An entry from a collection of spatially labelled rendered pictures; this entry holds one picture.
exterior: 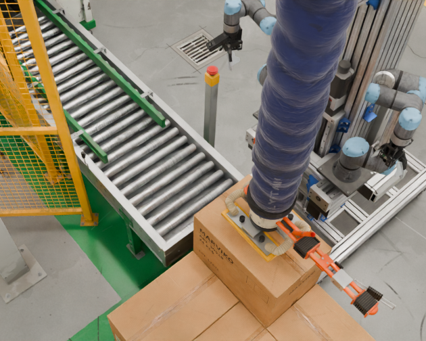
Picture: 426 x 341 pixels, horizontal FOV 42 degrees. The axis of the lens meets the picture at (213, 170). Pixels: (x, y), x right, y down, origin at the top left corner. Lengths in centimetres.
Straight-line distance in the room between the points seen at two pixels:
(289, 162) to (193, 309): 123
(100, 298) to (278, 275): 140
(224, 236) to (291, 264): 35
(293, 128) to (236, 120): 253
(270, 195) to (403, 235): 195
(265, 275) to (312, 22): 143
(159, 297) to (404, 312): 164
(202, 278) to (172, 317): 27
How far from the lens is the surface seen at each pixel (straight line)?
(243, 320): 304
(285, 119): 192
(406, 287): 395
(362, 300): 246
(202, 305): 306
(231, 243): 277
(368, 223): 383
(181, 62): 490
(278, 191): 231
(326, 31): 166
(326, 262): 251
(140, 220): 324
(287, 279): 272
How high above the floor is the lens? 339
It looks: 55 degrees down
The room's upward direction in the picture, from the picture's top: 3 degrees clockwise
